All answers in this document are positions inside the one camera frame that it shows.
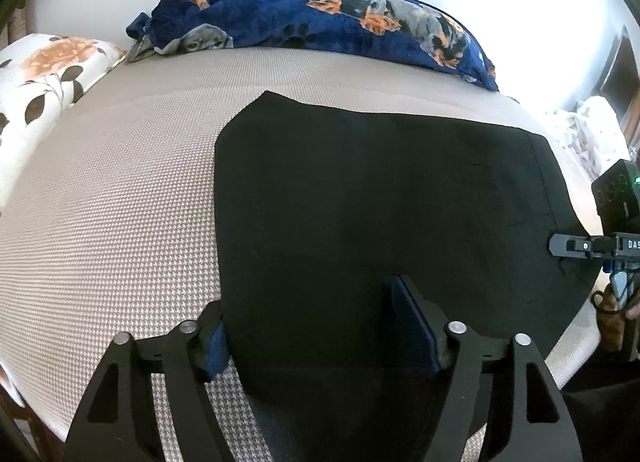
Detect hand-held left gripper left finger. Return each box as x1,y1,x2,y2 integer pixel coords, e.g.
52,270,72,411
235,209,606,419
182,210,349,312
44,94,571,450
62,299,232,462

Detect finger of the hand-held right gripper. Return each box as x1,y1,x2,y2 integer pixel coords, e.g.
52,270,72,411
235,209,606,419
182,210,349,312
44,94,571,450
548,232,617,260

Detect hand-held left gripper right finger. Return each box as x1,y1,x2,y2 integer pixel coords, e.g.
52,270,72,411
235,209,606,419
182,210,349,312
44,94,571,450
380,274,584,462

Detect black pants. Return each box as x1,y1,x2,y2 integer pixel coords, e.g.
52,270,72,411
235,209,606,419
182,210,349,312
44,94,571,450
212,89,608,462

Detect person's right hand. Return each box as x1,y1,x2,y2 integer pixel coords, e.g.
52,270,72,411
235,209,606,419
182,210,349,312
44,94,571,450
597,287,640,354

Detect white dotted cloth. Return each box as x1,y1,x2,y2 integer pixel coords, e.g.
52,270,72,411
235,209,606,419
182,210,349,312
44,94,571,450
545,96,632,183

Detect dark framed panel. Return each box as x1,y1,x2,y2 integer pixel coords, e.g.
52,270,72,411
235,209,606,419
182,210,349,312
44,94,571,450
597,24,640,128

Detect person's dark clothing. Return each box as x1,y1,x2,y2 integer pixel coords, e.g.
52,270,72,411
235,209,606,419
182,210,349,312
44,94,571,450
559,349,640,462

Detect beige woven bed cover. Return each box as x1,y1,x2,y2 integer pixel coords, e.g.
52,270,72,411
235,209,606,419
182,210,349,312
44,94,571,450
0,44,621,462

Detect white floral pillow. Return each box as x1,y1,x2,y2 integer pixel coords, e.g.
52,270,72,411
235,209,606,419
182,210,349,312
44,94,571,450
0,33,127,208

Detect blue dog-print blanket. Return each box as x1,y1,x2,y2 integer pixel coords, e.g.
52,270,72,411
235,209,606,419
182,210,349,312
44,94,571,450
125,0,501,93

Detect wooden bed frame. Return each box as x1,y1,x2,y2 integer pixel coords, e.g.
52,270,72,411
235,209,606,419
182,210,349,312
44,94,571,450
0,382,58,462

